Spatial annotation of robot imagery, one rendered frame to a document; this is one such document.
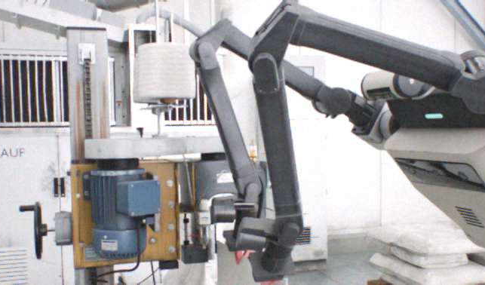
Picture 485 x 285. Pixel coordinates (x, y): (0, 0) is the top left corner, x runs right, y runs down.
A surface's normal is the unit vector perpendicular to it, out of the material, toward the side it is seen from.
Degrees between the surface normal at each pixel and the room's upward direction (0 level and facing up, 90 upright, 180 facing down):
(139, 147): 90
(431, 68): 116
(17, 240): 89
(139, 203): 90
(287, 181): 121
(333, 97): 94
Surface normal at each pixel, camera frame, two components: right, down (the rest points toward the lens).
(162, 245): 0.29, 0.05
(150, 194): 0.67, 0.04
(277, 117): 0.00, 0.56
